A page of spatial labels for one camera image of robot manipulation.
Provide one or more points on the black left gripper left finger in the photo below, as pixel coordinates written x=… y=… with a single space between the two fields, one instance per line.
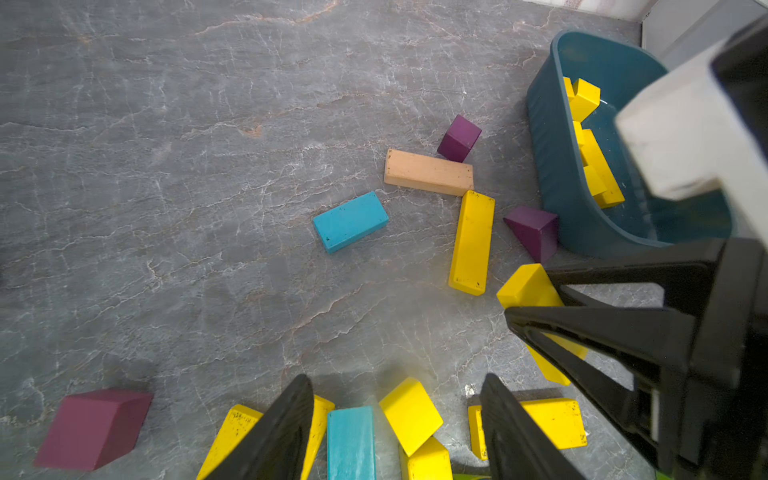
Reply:
x=275 y=447

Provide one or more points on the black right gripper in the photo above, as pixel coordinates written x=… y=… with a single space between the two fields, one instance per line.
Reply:
x=720 y=360

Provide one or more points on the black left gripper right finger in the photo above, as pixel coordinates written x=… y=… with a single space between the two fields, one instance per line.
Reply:
x=517 y=448

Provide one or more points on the yellow rectangular block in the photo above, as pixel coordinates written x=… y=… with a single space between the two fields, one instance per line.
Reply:
x=530 y=286

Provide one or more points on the long yellow block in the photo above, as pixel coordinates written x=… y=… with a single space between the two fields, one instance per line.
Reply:
x=592 y=155
x=321 y=409
x=560 y=419
x=470 y=260

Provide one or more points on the yellow cube block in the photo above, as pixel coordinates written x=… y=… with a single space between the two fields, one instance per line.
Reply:
x=411 y=414
x=583 y=98
x=594 y=182

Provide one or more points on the purple cube block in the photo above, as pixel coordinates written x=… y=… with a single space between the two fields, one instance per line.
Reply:
x=459 y=139

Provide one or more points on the upright teal block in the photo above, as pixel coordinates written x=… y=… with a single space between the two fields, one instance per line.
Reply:
x=351 y=444

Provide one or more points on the yellow upright block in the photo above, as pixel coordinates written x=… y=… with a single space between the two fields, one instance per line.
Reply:
x=430 y=461

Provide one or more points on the teal plastic bin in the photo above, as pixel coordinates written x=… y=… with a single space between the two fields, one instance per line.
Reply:
x=642 y=221

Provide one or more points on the purple wedge block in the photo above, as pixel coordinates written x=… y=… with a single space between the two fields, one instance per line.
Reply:
x=537 y=231

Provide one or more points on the maroon block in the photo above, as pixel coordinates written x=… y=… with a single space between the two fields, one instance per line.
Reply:
x=93 y=429

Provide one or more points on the small teal block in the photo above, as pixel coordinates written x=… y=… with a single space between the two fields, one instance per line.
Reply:
x=350 y=222

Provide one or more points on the natural wood block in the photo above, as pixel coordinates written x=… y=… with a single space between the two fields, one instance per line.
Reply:
x=426 y=173

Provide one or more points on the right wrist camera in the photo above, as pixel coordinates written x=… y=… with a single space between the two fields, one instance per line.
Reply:
x=687 y=138

